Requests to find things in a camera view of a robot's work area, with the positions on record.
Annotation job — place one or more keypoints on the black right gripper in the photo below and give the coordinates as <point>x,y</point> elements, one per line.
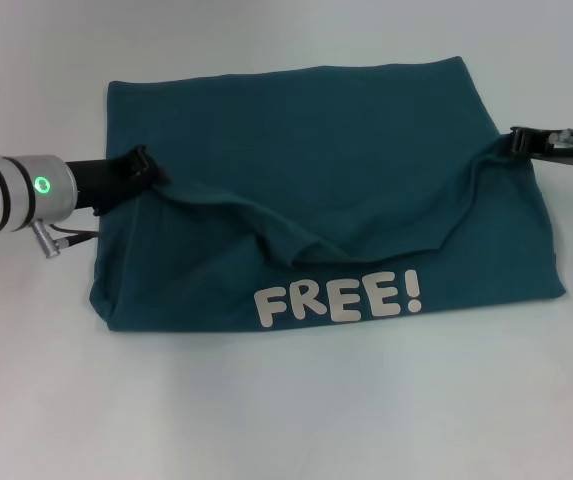
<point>558,147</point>

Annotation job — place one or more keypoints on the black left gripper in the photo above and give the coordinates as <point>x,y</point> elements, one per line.
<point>101,182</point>

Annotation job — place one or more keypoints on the teal blue shirt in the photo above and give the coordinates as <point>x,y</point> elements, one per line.
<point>316,200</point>

